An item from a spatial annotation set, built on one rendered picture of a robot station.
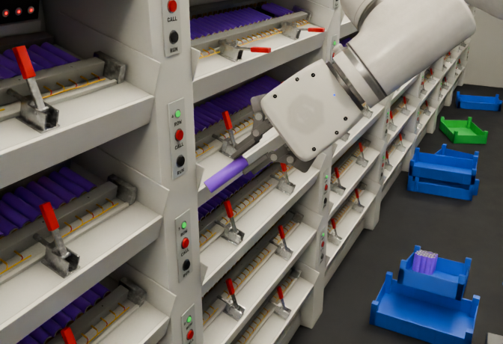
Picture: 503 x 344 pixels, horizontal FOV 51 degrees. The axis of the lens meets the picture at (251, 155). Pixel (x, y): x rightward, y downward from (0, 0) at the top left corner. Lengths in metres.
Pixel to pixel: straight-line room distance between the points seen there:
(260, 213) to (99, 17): 0.61
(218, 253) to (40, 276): 0.45
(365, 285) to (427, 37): 1.42
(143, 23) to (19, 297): 0.38
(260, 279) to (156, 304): 0.44
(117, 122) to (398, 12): 0.38
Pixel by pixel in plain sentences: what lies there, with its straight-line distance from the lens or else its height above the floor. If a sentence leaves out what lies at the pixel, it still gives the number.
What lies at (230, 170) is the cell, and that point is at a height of 0.85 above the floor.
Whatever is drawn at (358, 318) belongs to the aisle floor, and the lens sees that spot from 1.82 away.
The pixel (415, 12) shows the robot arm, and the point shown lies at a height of 1.06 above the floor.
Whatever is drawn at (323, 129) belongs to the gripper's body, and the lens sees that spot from 0.65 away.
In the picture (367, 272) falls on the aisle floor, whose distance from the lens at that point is 2.03.
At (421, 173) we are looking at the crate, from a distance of 2.67.
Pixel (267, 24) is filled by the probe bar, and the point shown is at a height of 0.97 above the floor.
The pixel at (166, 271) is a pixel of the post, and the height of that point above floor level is 0.64.
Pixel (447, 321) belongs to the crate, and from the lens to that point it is 1.88.
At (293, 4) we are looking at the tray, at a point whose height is 0.99.
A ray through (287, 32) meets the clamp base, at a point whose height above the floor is 0.95.
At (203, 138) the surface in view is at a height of 0.79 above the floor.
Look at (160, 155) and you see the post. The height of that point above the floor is 0.84.
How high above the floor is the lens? 1.13
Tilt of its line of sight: 22 degrees down
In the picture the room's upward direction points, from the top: straight up
